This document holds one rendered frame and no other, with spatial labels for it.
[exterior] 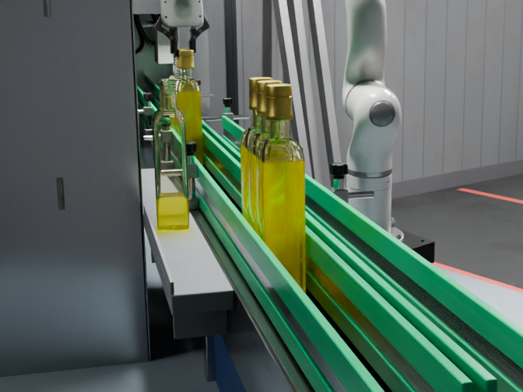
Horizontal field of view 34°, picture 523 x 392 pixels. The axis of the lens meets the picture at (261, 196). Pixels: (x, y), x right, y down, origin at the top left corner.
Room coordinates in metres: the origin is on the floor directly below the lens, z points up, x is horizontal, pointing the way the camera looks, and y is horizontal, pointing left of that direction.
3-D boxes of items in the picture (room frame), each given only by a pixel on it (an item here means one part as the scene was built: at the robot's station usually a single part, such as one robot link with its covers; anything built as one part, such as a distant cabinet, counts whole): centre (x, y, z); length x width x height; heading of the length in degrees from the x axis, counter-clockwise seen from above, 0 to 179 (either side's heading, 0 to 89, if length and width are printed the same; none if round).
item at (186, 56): (2.06, 0.17, 1.31); 0.04 x 0.04 x 0.04
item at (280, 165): (1.11, -0.03, 1.19); 0.06 x 0.06 x 0.28; 12
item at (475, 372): (1.49, 0.00, 1.09); 1.75 x 0.01 x 0.08; 12
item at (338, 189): (1.36, -0.15, 1.11); 0.07 x 0.04 x 0.13; 102
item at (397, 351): (2.25, 0.17, 1.09); 3.30 x 0.01 x 0.08; 12
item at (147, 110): (2.59, 0.36, 1.11); 0.07 x 0.04 x 0.13; 102
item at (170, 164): (1.47, 0.16, 1.18); 0.06 x 0.06 x 0.26; 4
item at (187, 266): (1.58, 0.18, 1.01); 0.95 x 0.09 x 0.11; 12
